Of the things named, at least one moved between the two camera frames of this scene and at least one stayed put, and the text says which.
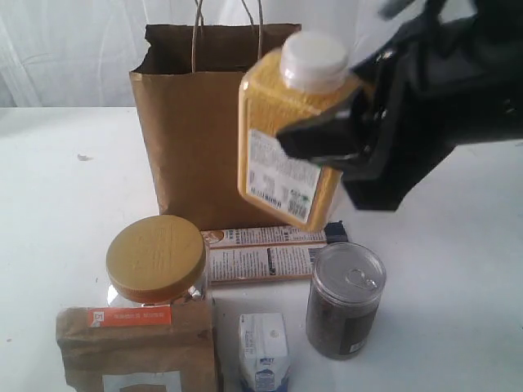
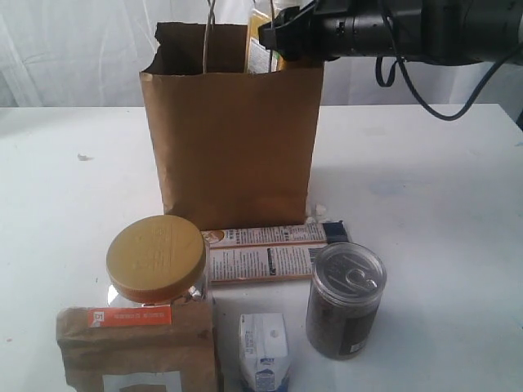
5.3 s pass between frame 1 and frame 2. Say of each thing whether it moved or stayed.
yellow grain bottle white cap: moved
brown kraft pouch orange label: stayed
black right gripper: moved
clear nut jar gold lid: stayed
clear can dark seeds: stayed
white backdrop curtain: stayed
